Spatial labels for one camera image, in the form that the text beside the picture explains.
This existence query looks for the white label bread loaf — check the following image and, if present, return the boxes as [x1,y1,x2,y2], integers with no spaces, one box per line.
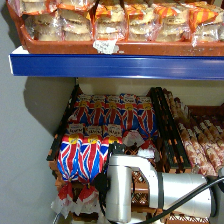
[102,123,124,138]
[84,124,104,137]
[66,122,86,136]

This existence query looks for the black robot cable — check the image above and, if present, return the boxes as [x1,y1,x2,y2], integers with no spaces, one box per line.
[98,175,224,224]

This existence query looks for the Union Jack bread loaf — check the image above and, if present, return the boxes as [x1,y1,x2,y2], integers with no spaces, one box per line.
[135,95,160,160]
[89,94,108,127]
[74,134,104,216]
[50,133,83,216]
[99,135,124,176]
[119,93,146,150]
[104,94,124,128]
[73,94,93,126]

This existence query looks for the orange plastic crate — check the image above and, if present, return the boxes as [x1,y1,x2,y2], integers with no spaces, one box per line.
[6,3,224,57]

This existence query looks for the blue shelf edge strip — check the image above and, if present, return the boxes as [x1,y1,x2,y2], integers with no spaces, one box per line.
[9,45,224,81]

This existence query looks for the black plastic crate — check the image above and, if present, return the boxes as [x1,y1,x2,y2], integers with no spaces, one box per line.
[46,84,192,170]

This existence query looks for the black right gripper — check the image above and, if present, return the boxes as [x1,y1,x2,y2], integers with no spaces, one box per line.
[93,142,127,204]

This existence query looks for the white paper price label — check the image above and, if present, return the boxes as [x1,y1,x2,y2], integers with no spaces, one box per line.
[92,39,120,55]

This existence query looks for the clear muffin pack orange label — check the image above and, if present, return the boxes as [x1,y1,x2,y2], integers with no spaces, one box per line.
[188,1,224,46]
[24,11,64,42]
[56,0,98,13]
[124,3,158,43]
[93,3,128,42]
[152,2,194,43]
[8,0,59,17]
[60,9,95,43]

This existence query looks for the brown bread rolls pack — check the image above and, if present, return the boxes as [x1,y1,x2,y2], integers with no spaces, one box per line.
[196,116,224,152]
[163,88,192,134]
[178,123,218,177]

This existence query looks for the brown lattice plastic crate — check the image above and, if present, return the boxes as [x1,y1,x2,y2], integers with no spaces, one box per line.
[48,146,174,224]

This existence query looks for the wrapped pastries on right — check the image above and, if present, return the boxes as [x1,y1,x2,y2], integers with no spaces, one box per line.
[163,88,224,178]

